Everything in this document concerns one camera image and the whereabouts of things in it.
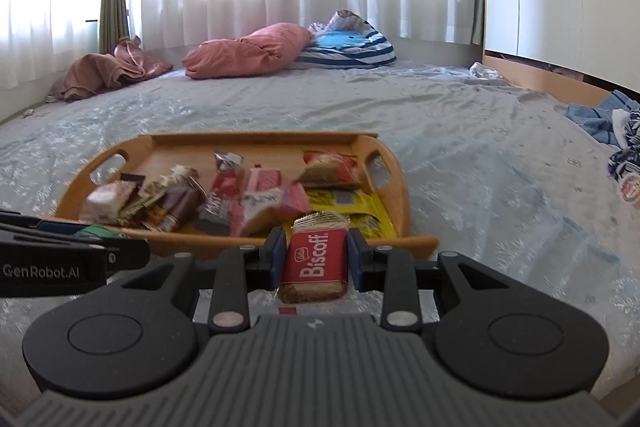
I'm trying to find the red black long snack bar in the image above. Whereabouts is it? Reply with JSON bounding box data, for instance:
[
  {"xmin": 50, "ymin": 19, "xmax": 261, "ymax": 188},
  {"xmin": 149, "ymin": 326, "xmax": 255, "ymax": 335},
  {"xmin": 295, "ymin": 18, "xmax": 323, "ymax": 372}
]
[{"xmin": 195, "ymin": 150, "xmax": 243, "ymax": 236}]

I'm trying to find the pink white cake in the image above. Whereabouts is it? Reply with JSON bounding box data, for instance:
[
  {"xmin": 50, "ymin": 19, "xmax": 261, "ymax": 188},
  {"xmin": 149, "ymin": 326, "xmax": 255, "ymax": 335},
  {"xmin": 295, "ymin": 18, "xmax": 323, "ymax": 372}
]
[{"xmin": 231, "ymin": 183, "xmax": 312, "ymax": 237}]

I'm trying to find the yellow snack packet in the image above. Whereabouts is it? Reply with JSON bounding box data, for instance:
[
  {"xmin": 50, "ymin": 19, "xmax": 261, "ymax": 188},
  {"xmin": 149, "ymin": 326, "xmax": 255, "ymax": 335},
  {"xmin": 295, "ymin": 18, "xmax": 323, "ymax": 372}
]
[{"xmin": 281, "ymin": 190, "xmax": 397, "ymax": 239}]

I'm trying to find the green snack packet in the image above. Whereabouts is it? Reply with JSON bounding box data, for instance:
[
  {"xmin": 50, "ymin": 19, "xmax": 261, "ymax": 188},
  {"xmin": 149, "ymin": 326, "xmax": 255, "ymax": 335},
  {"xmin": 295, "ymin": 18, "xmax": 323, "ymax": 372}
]
[{"xmin": 74, "ymin": 225, "xmax": 127, "ymax": 239}]

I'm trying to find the red Biscoff biscuit packet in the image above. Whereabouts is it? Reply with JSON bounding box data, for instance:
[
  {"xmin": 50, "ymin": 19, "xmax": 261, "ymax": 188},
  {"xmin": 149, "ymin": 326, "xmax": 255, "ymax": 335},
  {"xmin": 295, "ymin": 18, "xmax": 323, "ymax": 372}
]
[{"xmin": 278, "ymin": 211, "xmax": 349, "ymax": 305}]

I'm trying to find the white red printed pastry packet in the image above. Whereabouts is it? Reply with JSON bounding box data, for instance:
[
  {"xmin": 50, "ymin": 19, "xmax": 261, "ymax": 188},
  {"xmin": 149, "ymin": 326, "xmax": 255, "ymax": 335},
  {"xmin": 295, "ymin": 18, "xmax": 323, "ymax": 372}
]
[{"xmin": 78, "ymin": 180, "xmax": 136, "ymax": 225}]

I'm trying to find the brown almond chocolate bar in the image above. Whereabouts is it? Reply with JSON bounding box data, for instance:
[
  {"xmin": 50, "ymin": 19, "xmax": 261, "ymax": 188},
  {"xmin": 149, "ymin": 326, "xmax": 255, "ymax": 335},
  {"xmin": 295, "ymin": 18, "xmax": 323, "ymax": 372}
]
[{"xmin": 142, "ymin": 183, "xmax": 204, "ymax": 233}]

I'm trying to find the gold red nut packet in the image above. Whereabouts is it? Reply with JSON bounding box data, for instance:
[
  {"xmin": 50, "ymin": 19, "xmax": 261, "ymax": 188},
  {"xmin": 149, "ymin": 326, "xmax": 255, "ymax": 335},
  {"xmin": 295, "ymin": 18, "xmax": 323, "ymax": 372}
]
[{"xmin": 297, "ymin": 150, "xmax": 361, "ymax": 188}]

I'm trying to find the red cracker packet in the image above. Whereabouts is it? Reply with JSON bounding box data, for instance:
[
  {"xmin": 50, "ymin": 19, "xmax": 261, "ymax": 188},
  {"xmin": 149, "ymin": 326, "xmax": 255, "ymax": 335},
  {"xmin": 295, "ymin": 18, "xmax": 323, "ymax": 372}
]
[{"xmin": 243, "ymin": 165, "xmax": 282, "ymax": 193}]

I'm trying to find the gold foil snack bar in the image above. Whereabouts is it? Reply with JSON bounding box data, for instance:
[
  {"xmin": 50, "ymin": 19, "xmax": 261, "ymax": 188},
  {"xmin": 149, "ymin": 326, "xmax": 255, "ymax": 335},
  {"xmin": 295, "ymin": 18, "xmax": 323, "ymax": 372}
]
[{"xmin": 116, "ymin": 182, "xmax": 167, "ymax": 228}]

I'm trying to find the white gold dotted candy packet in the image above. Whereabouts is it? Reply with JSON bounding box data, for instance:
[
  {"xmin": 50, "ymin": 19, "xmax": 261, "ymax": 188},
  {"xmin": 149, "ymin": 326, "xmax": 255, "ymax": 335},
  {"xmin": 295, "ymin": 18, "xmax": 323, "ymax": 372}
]
[{"xmin": 160, "ymin": 165, "xmax": 198, "ymax": 187}]

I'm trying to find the dark red chocolate bar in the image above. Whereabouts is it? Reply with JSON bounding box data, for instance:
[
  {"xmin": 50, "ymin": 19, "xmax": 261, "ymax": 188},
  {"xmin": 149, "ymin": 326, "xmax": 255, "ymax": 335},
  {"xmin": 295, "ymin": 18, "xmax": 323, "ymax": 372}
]
[{"xmin": 119, "ymin": 172, "xmax": 145, "ymax": 186}]

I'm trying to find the wooden serving tray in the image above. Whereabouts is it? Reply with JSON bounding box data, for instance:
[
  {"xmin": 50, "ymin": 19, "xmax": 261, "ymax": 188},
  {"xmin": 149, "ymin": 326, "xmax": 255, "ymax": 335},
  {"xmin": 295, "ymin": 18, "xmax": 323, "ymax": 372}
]
[{"xmin": 54, "ymin": 131, "xmax": 438, "ymax": 259}]

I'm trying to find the snowflake bedspread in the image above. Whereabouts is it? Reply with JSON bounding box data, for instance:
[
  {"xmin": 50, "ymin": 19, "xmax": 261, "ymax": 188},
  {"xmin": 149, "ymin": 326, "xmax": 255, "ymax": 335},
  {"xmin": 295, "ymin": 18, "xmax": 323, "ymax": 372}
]
[{"xmin": 1, "ymin": 63, "xmax": 639, "ymax": 398}]

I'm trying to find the mauve crumpled cloth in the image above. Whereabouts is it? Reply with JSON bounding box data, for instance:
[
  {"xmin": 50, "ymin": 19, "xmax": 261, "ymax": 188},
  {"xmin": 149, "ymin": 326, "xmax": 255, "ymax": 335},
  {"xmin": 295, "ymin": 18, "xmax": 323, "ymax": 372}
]
[{"xmin": 48, "ymin": 37, "xmax": 172, "ymax": 103}]

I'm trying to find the crumpled clear plastic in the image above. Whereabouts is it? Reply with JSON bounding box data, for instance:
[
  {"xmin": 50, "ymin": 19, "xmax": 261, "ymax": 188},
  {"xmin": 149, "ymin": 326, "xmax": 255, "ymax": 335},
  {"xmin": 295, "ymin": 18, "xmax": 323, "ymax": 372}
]
[{"xmin": 469, "ymin": 62, "xmax": 502, "ymax": 80}]

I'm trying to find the pink pillow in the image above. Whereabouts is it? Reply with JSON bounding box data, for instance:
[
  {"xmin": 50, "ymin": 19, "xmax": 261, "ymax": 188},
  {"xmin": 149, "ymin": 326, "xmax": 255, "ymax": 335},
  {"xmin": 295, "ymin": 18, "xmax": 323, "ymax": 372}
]
[{"xmin": 182, "ymin": 23, "xmax": 310, "ymax": 80}]

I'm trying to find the blue striped pillow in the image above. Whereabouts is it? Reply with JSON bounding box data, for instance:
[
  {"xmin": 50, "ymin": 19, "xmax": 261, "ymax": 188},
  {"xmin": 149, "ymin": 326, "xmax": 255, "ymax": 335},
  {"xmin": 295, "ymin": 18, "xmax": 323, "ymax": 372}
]
[{"xmin": 292, "ymin": 10, "xmax": 396, "ymax": 69}]

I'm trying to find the blue clothes pile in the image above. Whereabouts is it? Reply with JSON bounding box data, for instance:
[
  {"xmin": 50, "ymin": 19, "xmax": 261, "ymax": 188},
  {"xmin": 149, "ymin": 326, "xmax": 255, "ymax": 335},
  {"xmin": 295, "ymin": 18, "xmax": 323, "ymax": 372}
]
[{"xmin": 565, "ymin": 90, "xmax": 640, "ymax": 209}]

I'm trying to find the wooden bed frame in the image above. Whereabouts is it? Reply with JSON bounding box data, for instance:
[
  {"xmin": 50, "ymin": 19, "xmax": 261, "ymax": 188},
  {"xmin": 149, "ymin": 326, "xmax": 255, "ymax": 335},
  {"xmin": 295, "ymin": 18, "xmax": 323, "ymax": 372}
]
[{"xmin": 483, "ymin": 54, "xmax": 610, "ymax": 107}]

